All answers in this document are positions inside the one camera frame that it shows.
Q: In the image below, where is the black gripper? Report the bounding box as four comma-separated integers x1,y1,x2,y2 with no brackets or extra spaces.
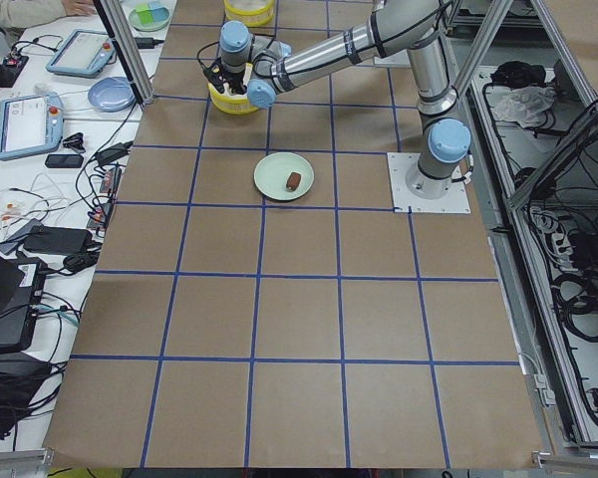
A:
202,58,232,93

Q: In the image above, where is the yellow bamboo steamer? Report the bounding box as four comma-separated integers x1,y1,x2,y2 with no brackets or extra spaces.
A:
223,0,275,27
207,82,258,116

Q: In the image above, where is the brown chocolate bun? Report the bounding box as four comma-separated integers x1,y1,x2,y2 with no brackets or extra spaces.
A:
285,171,302,191

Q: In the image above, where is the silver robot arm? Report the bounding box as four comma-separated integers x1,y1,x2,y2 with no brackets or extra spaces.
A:
200,1,459,128

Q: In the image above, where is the green plate with blocks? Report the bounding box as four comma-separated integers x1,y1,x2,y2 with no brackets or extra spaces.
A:
129,1,171,32

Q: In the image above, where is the blue plate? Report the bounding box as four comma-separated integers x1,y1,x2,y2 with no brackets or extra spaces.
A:
87,77,136,113

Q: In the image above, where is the light green plate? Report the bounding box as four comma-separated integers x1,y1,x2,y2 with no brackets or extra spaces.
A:
253,152,315,201

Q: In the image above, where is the upper teach pendant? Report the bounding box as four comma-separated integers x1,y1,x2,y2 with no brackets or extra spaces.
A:
46,29,115,78

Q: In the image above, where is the teach pendant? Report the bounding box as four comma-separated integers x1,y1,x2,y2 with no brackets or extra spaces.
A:
0,92,64,161
46,29,115,78

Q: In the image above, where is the lower teach pendant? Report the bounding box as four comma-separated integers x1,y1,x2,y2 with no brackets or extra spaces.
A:
0,92,64,161

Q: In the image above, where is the black power adapter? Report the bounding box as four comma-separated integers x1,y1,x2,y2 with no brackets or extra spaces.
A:
23,226,92,255

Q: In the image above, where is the black laptop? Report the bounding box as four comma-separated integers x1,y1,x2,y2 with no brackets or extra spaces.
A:
0,256,47,354

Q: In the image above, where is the crumpled white cloth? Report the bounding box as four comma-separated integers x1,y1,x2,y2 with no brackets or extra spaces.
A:
492,86,556,128

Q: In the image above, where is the aluminium frame post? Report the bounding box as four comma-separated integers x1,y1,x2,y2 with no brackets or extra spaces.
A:
93,0,154,108

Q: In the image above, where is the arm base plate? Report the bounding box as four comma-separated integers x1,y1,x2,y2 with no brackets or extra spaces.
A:
387,152,470,214

